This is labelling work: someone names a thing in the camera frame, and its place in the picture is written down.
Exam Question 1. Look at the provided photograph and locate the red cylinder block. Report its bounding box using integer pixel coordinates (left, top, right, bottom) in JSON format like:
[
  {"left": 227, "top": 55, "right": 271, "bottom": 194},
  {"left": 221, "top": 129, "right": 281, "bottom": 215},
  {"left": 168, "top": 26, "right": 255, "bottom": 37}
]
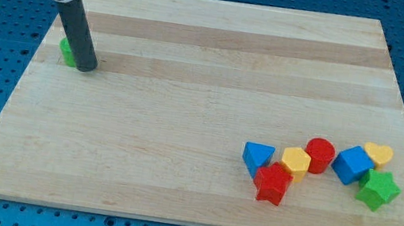
[{"left": 305, "top": 137, "right": 336, "bottom": 174}]

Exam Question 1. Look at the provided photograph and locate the green star block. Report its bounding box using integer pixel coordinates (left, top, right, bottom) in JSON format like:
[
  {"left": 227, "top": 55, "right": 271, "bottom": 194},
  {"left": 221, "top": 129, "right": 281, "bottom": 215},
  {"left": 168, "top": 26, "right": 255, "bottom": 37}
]
[{"left": 356, "top": 169, "right": 402, "bottom": 212}]

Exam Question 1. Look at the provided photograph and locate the wooden board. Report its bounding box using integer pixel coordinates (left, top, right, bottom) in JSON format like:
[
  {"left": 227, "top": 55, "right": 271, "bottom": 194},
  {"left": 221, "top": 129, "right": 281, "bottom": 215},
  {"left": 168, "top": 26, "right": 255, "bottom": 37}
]
[{"left": 0, "top": 0, "right": 404, "bottom": 226}]

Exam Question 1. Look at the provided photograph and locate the yellow hexagon block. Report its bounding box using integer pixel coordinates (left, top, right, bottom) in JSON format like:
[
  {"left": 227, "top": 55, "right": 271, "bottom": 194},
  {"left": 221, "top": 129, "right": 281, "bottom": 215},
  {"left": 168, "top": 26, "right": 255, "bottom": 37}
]
[{"left": 280, "top": 147, "right": 311, "bottom": 183}]

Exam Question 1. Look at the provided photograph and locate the green block behind rod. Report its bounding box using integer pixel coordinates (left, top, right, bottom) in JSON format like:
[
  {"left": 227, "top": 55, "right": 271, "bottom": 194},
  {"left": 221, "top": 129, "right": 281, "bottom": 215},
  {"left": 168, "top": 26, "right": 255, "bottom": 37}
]
[{"left": 59, "top": 37, "right": 76, "bottom": 67}]

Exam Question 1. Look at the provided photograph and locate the dark grey cylindrical pointer rod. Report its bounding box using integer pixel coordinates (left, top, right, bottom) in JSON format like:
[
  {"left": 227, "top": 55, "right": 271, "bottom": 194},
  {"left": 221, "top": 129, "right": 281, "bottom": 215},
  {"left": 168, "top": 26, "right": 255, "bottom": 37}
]
[{"left": 57, "top": 0, "right": 98, "bottom": 72}]

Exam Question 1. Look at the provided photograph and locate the red star block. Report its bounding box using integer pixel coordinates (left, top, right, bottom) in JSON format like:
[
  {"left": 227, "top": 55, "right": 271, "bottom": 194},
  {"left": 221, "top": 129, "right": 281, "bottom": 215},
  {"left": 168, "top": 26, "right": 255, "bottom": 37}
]
[{"left": 253, "top": 163, "right": 294, "bottom": 206}]

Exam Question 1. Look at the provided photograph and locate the yellow heart block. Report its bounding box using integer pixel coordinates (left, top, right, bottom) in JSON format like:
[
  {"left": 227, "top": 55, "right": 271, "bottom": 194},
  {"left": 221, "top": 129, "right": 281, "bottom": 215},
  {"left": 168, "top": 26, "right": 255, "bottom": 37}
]
[{"left": 363, "top": 142, "right": 394, "bottom": 170}]

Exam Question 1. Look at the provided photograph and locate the blue cube block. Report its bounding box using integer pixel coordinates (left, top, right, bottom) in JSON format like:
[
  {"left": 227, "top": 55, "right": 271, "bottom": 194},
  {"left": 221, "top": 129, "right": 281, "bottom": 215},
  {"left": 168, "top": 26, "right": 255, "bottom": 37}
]
[{"left": 331, "top": 146, "right": 374, "bottom": 185}]

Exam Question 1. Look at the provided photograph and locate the blue triangle block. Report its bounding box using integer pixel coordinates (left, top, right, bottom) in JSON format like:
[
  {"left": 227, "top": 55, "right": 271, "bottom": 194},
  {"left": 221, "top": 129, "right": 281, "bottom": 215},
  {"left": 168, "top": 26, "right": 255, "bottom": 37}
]
[{"left": 242, "top": 142, "right": 276, "bottom": 178}]

